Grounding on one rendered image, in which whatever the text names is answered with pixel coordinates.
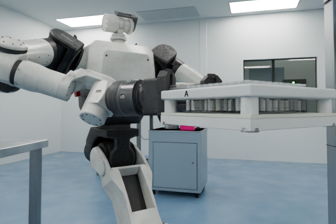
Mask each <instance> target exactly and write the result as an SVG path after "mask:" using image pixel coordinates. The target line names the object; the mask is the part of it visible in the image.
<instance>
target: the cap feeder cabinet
mask: <svg viewBox="0 0 336 224"><path fill-rule="evenodd" d="M207 129H208V128H195V130H193V131H186V130H180V127H179V129H165V128H164V127H160V128H155V129H150V130H148V165H149V167H150V169H151V171H152V192H153V194H154V195H155V194H156V190H159V191H172V192H184V193H195V198H199V194H200V193H201V192H202V190H203V188H204V187H205V185H206V183H207V182H208V168H207Z"/></svg>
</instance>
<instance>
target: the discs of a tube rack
mask: <svg viewBox="0 0 336 224"><path fill-rule="evenodd" d="M162 124H163V125H174V124H165V122H164V121H163V123H162ZM324 127H335V123H333V125H332V126H324ZM240 132H243V133H259V132H260V131H259V128H255V131H246V128H244V127H243V128H242V130H241V131H240Z"/></svg>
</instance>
